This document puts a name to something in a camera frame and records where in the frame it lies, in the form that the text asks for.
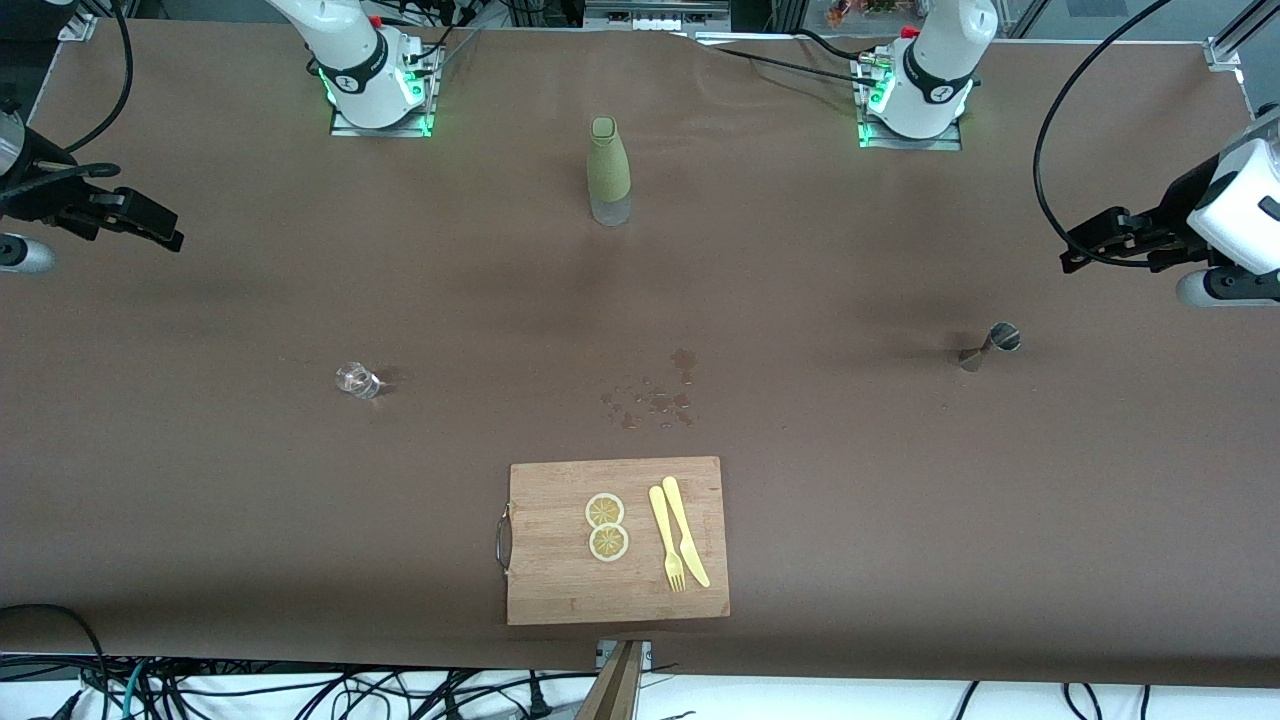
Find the yellow plastic fork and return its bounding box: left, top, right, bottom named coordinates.
left=648, top=485, right=687, bottom=593

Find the grey electrical box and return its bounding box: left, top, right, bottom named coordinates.
left=585, top=0, right=731, bottom=31

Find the wooden cutting board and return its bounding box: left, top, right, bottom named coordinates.
left=495, top=456, right=731, bottom=627

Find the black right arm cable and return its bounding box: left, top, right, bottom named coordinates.
left=30, top=0, right=136, bottom=181

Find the upright support post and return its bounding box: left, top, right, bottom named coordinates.
left=577, top=641, right=644, bottom=720

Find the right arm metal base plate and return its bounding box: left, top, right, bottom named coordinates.
left=330, top=40, right=438, bottom=139

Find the thick black cable loop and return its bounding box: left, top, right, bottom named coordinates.
left=0, top=603, right=111, bottom=720

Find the brown table cover sheet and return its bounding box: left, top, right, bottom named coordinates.
left=0, top=18, right=1280, bottom=689

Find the steel double jigger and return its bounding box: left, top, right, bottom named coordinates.
left=958, top=322, right=1022, bottom=373

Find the yellow plastic knife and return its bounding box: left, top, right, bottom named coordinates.
left=661, top=476, right=712, bottom=589

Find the clear glass measuring cup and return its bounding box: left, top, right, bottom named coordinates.
left=335, top=362, right=383, bottom=401

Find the black base power cable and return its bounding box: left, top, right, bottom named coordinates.
left=690, top=28, right=881, bottom=86

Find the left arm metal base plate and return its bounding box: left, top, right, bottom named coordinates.
left=857, top=50, right=963, bottom=151

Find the green sleeved glass bottle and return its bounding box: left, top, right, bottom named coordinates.
left=586, top=116, right=633, bottom=228

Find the teal cable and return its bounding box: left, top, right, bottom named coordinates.
left=120, top=660, right=161, bottom=720

